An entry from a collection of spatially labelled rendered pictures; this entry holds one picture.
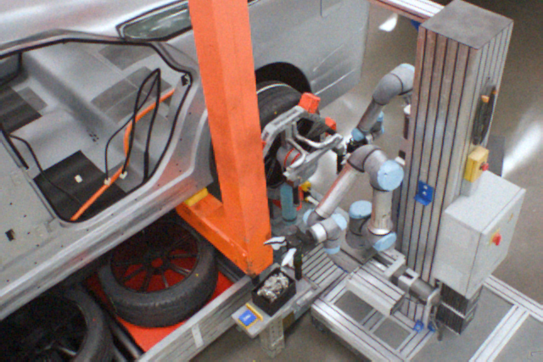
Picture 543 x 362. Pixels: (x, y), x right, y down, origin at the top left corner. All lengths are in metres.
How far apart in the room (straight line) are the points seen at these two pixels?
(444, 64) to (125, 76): 2.19
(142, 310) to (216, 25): 1.72
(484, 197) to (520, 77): 2.95
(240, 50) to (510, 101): 3.34
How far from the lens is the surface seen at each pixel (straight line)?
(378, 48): 5.96
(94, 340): 3.48
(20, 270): 3.28
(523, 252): 4.42
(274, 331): 3.62
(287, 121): 3.43
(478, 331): 3.75
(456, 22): 2.51
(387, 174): 2.68
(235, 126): 2.73
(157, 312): 3.57
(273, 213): 4.07
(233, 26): 2.48
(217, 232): 3.51
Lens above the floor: 3.33
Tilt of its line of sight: 44 degrees down
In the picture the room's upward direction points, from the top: 4 degrees counter-clockwise
